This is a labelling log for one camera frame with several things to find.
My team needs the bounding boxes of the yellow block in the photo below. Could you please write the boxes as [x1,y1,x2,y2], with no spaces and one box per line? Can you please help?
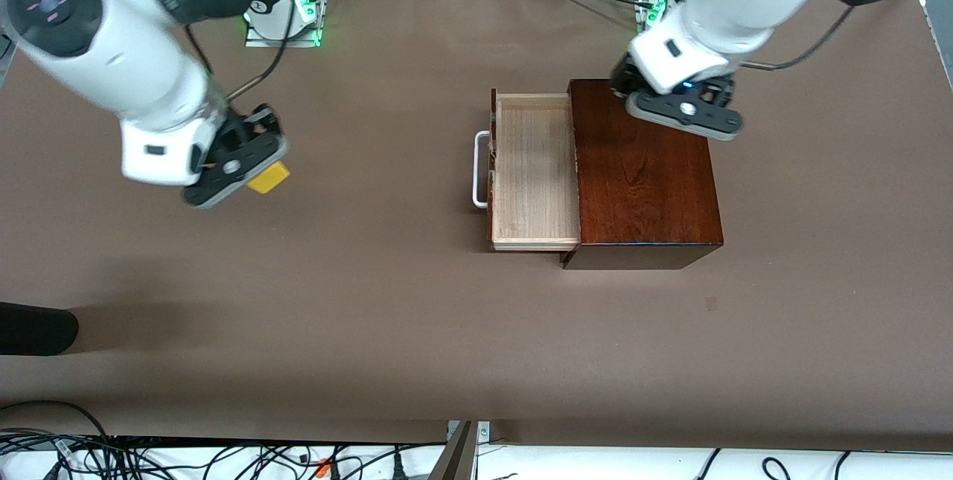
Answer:
[247,161,291,196]

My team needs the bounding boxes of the dark brown wooden cabinet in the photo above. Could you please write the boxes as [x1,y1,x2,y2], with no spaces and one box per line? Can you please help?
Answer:
[560,79,724,270]

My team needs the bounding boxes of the black ribbed cylinder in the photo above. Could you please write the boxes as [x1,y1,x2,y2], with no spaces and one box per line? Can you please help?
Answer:
[0,301,80,356]

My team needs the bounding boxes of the aluminium strut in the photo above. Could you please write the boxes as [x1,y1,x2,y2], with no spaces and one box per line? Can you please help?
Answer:
[428,420,481,480]

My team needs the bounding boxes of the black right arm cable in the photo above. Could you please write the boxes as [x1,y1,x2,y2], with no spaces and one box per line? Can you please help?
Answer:
[182,0,293,101]

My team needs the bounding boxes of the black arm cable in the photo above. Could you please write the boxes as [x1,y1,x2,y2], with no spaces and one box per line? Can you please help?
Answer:
[743,5,855,71]
[182,0,293,101]

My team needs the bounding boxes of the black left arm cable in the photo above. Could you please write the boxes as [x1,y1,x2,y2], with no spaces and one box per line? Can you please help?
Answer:
[743,5,855,71]

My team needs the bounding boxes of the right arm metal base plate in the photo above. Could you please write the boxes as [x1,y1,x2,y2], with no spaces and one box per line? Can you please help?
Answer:
[244,0,325,48]

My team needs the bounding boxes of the black looped cable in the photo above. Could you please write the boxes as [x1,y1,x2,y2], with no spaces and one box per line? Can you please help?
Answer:
[0,400,112,442]

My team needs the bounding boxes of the tangled black cables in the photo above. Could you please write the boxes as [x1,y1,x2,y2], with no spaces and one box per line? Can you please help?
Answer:
[0,428,447,480]

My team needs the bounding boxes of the small metal bracket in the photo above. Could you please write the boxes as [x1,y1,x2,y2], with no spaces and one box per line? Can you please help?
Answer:
[447,420,492,442]

